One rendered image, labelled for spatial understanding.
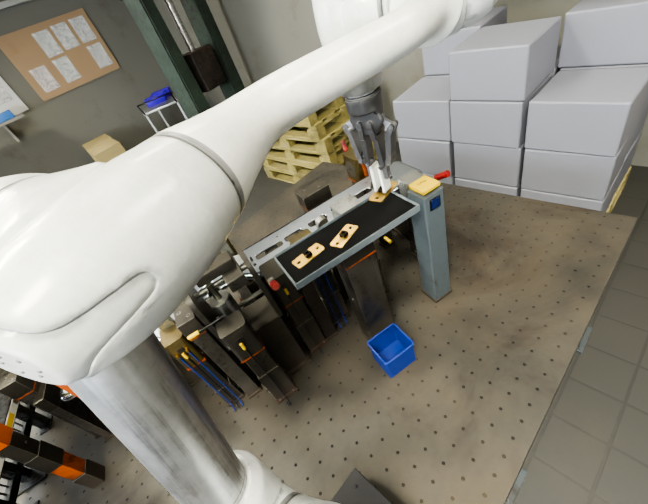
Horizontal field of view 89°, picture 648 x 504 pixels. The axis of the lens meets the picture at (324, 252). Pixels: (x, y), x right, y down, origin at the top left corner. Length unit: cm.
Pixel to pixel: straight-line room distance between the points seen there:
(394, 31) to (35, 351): 46
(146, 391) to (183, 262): 25
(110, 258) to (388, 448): 90
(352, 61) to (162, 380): 45
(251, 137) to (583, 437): 172
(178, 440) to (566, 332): 103
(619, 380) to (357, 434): 129
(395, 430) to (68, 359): 89
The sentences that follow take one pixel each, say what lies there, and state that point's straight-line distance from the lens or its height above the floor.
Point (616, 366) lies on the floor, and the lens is 202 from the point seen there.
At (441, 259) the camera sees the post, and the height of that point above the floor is 89.
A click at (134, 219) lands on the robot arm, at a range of 24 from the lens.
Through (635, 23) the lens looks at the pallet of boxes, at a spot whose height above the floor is 106.
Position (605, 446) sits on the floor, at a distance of 184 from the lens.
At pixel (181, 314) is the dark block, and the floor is 112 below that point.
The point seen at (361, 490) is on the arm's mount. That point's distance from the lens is 93.
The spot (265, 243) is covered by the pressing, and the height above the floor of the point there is 100.
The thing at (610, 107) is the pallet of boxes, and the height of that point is 87.
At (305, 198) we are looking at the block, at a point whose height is 103.
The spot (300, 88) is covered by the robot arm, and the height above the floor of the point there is 158.
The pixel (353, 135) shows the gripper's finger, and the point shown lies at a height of 137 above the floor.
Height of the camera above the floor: 167
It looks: 40 degrees down
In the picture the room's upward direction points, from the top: 22 degrees counter-clockwise
